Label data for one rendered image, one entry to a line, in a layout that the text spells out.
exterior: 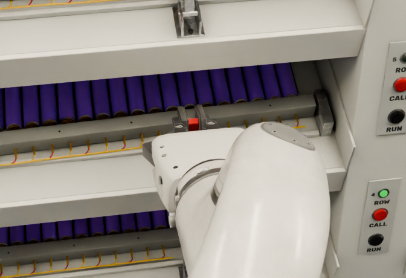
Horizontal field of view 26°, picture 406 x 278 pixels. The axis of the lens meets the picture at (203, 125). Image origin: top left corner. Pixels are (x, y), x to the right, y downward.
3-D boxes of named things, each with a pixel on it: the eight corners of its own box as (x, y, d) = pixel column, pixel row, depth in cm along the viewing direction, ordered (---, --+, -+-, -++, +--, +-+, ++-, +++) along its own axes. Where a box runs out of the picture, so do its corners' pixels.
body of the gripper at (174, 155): (164, 243, 81) (151, 184, 91) (272, 230, 82) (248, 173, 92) (159, 171, 78) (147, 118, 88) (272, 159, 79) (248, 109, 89)
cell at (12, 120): (20, 88, 106) (23, 132, 102) (5, 89, 105) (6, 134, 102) (19, 78, 104) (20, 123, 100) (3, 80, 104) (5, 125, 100)
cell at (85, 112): (89, 80, 107) (93, 124, 103) (74, 81, 107) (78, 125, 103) (88, 71, 105) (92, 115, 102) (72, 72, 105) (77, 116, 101)
